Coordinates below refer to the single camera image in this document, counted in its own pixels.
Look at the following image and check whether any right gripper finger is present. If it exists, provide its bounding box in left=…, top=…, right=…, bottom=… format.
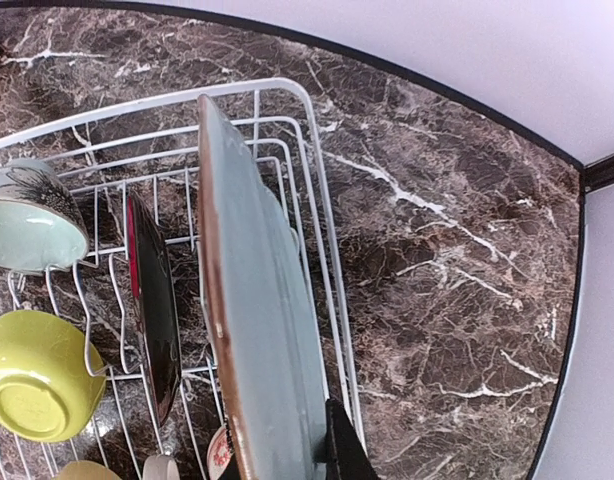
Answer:
left=321, top=398, right=379, bottom=480

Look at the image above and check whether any light teal plate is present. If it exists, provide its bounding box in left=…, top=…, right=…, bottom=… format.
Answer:
left=198, top=95, right=327, bottom=479

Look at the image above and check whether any dark red floral bowl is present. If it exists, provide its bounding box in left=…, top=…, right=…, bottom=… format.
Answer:
left=126, top=191, right=182, bottom=426

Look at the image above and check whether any pink and white cup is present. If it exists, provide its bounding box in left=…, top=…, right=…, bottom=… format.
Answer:
left=206, top=425, right=233, bottom=480

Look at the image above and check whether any teal patterned mug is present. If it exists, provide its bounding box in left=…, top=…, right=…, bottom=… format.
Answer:
left=142, top=454, right=180, bottom=480

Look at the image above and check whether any yellow mug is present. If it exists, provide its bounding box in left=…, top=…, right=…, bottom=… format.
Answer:
left=54, top=460, right=121, bottom=480

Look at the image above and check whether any lime green bowl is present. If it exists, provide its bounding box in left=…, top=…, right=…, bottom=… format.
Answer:
left=0, top=310, right=106, bottom=443

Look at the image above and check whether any light teal bowl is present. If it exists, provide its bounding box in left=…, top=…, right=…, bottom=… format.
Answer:
left=0, top=159, right=89, bottom=273

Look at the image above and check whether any white wire dish rack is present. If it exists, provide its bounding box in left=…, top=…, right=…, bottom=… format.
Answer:
left=0, top=78, right=362, bottom=479

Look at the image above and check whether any right black frame post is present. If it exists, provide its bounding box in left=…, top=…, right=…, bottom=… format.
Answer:
left=582, top=155, right=614, bottom=193

